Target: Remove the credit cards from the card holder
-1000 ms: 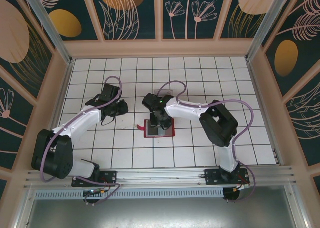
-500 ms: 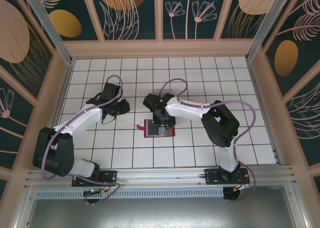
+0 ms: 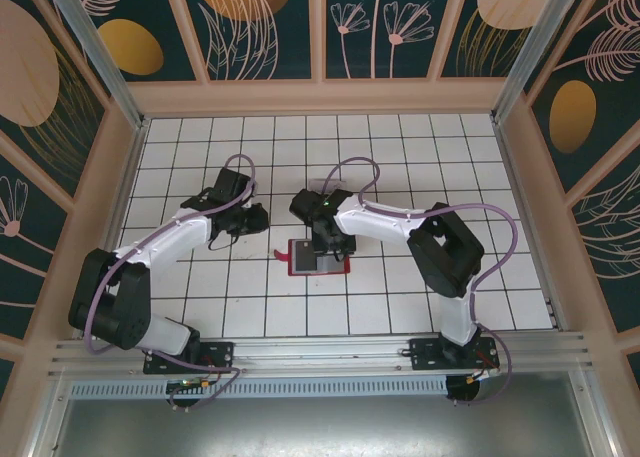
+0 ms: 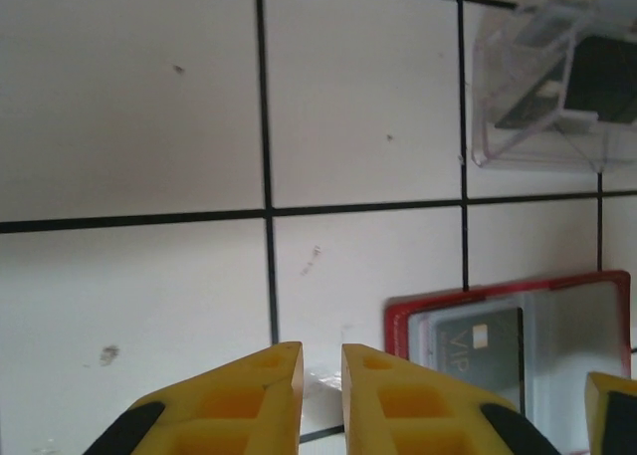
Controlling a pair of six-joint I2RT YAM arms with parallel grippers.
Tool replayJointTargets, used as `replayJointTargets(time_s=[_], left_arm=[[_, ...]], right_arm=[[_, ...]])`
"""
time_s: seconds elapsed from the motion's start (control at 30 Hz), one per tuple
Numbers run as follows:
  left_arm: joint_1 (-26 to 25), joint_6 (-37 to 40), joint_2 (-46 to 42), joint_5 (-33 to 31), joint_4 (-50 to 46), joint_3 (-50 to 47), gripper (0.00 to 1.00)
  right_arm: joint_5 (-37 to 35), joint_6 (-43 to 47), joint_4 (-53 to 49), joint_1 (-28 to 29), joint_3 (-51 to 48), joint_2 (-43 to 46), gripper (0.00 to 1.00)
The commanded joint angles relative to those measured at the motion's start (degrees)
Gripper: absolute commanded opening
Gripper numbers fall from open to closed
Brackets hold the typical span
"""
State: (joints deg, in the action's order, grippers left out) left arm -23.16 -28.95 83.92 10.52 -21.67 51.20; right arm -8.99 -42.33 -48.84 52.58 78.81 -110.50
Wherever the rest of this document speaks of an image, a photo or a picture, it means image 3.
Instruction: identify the grey slotted cable duct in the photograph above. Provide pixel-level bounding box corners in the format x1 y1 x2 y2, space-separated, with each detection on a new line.
69 378 450 399

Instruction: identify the aluminium side rail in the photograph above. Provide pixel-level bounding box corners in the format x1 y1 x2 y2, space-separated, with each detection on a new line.
492 116 571 336
74 121 149 341

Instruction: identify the grey credit card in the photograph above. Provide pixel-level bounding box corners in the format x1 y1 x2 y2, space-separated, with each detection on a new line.
293 240 321 274

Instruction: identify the small circuit board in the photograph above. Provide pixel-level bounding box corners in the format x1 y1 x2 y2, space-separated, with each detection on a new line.
166 376 214 396

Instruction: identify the thin black cable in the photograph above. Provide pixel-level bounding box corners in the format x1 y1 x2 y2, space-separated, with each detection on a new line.
207 231 240 252

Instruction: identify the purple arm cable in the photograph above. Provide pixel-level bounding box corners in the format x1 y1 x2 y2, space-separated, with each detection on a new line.
319 156 521 407
83 154 259 412

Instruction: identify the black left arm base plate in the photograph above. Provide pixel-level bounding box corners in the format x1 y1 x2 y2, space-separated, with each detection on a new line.
143 340 236 377

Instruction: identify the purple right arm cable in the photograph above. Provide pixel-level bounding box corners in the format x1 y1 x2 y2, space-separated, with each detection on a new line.
319 156 521 407

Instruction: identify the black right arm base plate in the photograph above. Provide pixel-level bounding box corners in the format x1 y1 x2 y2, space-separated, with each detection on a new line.
408 336 501 373

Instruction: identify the aluminium corner post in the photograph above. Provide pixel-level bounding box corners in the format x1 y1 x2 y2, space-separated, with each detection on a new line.
491 0 576 124
40 0 147 129

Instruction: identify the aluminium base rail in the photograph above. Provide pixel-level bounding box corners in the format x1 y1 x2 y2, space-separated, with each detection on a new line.
47 330 596 381

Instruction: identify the grey metal sheet panel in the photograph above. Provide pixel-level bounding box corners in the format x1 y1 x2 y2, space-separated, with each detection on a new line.
29 371 616 457

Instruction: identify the red leather card holder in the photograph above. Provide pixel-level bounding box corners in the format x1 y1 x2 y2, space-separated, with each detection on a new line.
273 238 352 277

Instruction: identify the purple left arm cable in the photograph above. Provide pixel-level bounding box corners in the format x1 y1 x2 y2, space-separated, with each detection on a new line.
83 154 259 412

